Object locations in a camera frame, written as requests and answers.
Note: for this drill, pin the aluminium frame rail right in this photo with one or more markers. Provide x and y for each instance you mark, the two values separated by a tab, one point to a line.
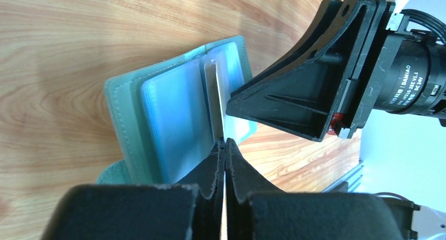
349	182

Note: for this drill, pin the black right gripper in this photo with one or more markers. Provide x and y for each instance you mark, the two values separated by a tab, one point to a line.
393	61

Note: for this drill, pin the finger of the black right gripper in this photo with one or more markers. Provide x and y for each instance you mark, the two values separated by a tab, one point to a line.
302	97

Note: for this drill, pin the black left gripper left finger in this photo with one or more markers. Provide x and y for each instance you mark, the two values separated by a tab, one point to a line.
188	209

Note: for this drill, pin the silver credit card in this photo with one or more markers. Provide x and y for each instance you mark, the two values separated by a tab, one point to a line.
212	84

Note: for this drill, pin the teal card holder wallet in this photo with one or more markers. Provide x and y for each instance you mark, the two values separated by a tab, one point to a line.
160	113

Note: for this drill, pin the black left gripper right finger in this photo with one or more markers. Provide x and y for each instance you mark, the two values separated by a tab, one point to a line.
257	209

